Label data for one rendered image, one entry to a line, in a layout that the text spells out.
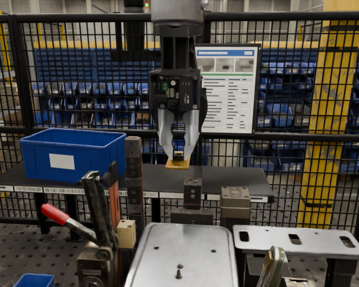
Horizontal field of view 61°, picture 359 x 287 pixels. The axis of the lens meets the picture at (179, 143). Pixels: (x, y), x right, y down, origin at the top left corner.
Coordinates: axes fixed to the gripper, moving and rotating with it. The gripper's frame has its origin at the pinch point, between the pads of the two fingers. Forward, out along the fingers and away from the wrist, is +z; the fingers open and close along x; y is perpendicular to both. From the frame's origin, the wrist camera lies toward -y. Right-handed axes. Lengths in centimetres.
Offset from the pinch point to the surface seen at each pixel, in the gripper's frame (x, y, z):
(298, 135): 36, -55, 12
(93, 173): -16.2, -1.7, 5.6
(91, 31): -246, -628, -51
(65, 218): -22.0, 0.0, 14.4
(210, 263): 6.3, -4.9, 26.7
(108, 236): -14.3, -1.6, 18.9
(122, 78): -63, -196, 7
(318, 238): 32.2, -16.3, 26.8
